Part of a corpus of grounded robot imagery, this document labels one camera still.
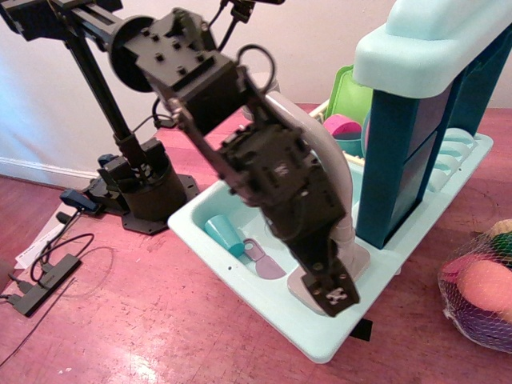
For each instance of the mesh bag of toys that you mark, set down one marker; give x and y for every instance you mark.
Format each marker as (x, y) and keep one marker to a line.
(475, 285)

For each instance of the teal and mint shelf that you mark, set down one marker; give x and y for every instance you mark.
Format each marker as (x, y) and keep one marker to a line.
(431, 64)

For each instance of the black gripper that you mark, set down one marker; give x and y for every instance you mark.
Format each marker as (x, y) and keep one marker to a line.
(304, 222)

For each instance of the teal plastic cup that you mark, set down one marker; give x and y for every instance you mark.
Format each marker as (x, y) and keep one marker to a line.
(220, 229)

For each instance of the mint toy sink basin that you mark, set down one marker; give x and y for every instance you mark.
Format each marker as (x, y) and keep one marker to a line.
(319, 336)

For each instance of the blue black clamp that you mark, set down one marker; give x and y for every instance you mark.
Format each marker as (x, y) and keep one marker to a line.
(79, 201)

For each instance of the purple toy spatula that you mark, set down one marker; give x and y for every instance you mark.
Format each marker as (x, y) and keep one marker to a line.
(265, 266)

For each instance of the grey toy faucet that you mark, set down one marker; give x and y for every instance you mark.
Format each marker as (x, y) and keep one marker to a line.
(271, 158)

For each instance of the pink plastic bowl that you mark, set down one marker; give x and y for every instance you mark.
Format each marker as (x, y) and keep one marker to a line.
(342, 127)

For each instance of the green plastic plate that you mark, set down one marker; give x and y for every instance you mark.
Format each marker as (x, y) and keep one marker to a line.
(348, 97)

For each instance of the white paper sheet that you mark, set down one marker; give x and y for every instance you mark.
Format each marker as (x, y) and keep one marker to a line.
(50, 229)

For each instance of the black tape piece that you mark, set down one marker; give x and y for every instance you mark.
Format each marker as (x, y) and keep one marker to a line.
(363, 330)

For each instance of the black usb hub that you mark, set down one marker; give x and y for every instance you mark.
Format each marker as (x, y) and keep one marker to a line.
(38, 293)

